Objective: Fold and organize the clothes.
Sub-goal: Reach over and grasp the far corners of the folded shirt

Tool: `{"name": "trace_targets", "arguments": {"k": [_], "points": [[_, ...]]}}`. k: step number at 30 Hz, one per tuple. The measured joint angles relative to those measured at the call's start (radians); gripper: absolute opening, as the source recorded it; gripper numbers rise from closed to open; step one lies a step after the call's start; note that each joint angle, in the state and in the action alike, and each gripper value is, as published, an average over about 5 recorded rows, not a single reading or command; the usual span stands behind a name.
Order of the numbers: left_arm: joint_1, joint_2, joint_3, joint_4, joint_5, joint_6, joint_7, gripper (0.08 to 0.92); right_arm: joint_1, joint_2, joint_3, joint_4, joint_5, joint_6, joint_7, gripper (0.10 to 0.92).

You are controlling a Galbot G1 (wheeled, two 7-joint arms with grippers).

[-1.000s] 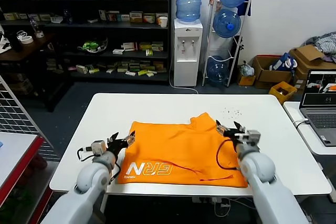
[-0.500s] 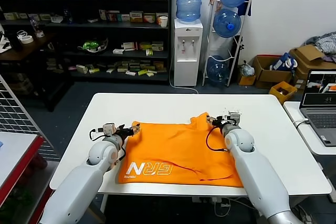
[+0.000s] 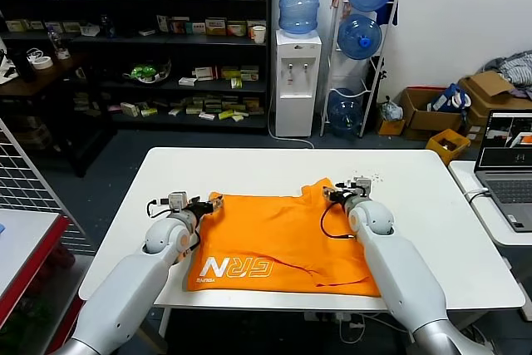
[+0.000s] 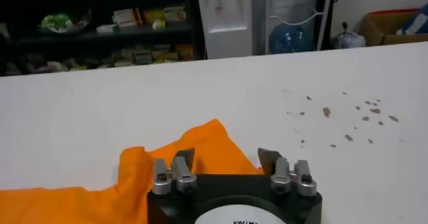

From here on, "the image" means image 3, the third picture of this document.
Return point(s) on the white tape roll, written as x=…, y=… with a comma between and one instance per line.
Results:
x=42, y=62

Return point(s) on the black folded tripod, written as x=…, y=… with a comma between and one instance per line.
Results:
x=377, y=76

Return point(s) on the grey open laptop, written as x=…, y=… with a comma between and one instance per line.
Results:
x=507, y=188

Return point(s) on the bowl with green contents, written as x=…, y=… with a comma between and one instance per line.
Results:
x=145, y=72

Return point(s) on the crumpled clear plastic bag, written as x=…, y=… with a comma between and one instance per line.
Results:
x=391, y=110

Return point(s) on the white paper cup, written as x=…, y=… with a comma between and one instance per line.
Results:
x=259, y=35

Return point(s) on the small yellow cardboard box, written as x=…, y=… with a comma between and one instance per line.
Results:
x=390, y=127

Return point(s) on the black cylinder container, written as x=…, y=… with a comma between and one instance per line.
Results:
x=24, y=67

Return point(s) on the white metal jug rack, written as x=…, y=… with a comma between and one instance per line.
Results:
x=376, y=80

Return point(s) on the upright blue water jug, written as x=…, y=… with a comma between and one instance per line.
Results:
x=300, y=1

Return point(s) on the dark blue hanging cloth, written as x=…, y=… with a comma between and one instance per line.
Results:
x=388, y=10

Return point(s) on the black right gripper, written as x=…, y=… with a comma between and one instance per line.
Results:
x=346, y=198

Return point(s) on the open red-rimmed cardboard box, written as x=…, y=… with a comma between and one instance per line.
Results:
x=424, y=122

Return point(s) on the black shelving unit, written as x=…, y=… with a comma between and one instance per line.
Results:
x=124, y=45

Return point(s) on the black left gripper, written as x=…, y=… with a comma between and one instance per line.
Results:
x=198, y=208

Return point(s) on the yellow plastic bin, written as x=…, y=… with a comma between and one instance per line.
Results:
x=446, y=149

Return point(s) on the white side table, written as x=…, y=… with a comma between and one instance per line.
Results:
x=469, y=213

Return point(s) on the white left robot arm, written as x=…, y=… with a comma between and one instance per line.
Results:
x=137, y=280

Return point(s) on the white power strip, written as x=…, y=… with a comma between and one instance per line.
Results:
x=341, y=317

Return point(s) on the pile of grey clothes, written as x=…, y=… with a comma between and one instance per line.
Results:
x=513, y=66

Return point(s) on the yellow white medicine box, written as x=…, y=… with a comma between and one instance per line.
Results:
x=216, y=27

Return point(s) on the clear plastic bottle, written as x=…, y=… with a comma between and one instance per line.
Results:
x=54, y=41

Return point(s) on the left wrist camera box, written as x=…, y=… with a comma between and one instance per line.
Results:
x=178, y=200

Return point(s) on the brown cardboard box with flap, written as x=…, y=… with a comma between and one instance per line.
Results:
x=488, y=89

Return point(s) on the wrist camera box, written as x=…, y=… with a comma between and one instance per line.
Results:
x=362, y=186
x=178, y=200

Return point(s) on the red-edged white table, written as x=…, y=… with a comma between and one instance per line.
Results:
x=25, y=243

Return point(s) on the orange t-shirt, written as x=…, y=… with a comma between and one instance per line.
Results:
x=266, y=247

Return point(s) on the dark wooden desk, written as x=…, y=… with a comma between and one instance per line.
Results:
x=41, y=80

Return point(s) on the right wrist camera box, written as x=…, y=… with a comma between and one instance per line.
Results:
x=362, y=186

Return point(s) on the blue white bag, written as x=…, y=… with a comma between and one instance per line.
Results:
x=446, y=99

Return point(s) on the white water dispenser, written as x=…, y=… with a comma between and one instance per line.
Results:
x=296, y=89

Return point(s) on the scattered grey crumbs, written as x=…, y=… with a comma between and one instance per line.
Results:
x=376, y=176

